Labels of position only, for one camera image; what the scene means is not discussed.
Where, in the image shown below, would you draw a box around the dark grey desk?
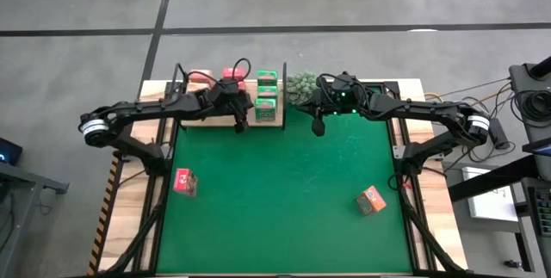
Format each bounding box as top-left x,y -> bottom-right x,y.
0,160 -> 70,278

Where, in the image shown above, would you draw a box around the black aluminium rig frame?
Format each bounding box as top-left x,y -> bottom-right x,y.
96,80 -> 464,278

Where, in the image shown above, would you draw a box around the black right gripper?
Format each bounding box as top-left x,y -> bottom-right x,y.
296,99 -> 345,138

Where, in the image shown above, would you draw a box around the large computer monitor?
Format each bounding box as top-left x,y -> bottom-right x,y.
447,153 -> 542,204

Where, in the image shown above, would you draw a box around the wooden shelf board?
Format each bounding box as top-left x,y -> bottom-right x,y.
178,80 -> 285,127

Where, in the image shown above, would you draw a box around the white paper pad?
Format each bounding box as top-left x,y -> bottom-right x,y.
462,166 -> 520,223

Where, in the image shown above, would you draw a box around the black floor cable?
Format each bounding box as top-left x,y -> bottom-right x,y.
462,138 -> 517,164

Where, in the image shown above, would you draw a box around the black computer keyboard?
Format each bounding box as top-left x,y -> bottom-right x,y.
528,185 -> 551,238

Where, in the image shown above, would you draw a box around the black coiled cable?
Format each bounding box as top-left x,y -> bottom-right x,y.
514,90 -> 551,120

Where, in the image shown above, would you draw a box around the black power adapter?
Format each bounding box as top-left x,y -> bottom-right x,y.
488,117 -> 511,150

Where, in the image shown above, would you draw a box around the green table mat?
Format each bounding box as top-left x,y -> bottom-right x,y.
155,104 -> 413,275

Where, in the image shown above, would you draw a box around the grey equipment stand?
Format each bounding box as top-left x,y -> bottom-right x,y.
509,56 -> 551,135

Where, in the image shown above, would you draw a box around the pale green potted plant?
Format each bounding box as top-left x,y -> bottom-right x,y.
286,71 -> 319,106

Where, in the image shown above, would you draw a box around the black device blue light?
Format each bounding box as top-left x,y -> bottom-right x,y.
0,137 -> 23,167

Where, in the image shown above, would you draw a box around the yellow black hazard tape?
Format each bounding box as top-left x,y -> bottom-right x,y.
88,157 -> 121,275

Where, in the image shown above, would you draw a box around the dark office desk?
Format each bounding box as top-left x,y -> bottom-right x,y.
443,157 -> 551,278

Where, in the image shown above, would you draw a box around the black screen blue edge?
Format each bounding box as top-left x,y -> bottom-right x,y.
522,137 -> 551,158

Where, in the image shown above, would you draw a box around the yellow floor cable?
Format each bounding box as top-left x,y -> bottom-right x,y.
424,91 -> 457,111

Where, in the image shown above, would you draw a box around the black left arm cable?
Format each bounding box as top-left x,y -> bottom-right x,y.
197,57 -> 253,94

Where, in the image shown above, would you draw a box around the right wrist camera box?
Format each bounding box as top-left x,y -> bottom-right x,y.
319,75 -> 342,103

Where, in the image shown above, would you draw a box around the thin black shelf frame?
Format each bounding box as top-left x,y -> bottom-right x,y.
164,56 -> 288,132

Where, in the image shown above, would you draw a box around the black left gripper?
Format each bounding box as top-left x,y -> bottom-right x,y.
213,78 -> 256,135

